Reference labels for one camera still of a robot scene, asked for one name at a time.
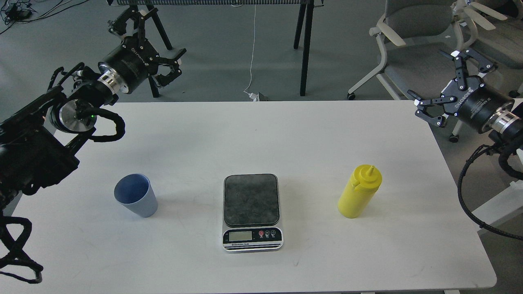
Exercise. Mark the yellow squeeze bottle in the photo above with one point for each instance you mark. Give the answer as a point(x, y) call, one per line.
point(363, 183)

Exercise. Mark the black-legged background table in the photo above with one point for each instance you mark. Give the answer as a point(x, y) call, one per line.
point(237, 37)

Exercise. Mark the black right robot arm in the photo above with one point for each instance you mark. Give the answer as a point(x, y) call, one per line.
point(506, 142)

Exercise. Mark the digital kitchen scale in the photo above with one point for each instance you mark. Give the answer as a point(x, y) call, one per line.
point(252, 219)

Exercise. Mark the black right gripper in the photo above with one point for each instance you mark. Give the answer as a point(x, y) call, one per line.
point(467, 96)

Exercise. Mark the blue ribbed plastic cup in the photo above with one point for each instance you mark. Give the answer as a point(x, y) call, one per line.
point(135, 192)

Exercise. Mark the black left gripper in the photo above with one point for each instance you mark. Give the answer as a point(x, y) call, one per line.
point(131, 59)

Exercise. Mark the white side table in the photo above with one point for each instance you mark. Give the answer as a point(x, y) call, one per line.
point(494, 197)

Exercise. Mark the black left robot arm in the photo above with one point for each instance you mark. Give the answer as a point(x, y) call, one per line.
point(39, 142)

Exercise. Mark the grey office chair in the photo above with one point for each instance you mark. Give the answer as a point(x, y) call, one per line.
point(491, 27)
point(420, 68)

